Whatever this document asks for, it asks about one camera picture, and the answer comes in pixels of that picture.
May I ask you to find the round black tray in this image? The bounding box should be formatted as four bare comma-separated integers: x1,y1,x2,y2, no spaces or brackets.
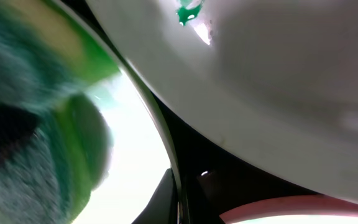
61,0,319,224

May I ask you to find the green yellow scrub sponge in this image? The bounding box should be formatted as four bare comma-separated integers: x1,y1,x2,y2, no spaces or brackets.
0,1,118,224

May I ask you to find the white plate with green blob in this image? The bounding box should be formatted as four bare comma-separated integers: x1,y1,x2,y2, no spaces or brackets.
88,0,358,203

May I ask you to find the white plate smeared green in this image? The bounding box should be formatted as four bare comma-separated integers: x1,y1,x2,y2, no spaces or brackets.
56,1,182,223

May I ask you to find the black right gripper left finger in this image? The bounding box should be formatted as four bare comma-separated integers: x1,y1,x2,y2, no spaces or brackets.
132,169,177,224

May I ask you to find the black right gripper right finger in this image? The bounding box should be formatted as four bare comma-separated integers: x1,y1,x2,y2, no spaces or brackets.
183,174,224,224

